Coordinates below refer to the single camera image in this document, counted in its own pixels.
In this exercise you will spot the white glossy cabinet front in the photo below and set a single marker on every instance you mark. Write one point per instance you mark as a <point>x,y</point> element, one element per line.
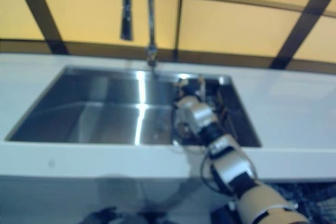
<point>52,200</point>

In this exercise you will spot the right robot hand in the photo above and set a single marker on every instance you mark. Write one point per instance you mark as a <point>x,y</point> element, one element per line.
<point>190,87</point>

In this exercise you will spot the stainless steel kitchen sink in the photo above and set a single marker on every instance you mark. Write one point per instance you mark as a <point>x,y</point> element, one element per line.
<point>92,119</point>

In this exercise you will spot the chrome gooseneck kitchen faucet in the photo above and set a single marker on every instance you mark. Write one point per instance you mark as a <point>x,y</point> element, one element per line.
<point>151,19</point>

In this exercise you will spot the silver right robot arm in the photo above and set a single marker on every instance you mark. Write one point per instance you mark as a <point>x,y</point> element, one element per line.
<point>231,163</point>

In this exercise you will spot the black dish drying rack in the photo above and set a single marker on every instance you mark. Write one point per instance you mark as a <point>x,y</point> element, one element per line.
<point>231,113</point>

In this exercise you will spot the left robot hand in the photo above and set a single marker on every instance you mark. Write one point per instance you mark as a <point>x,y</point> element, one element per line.
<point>105,217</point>

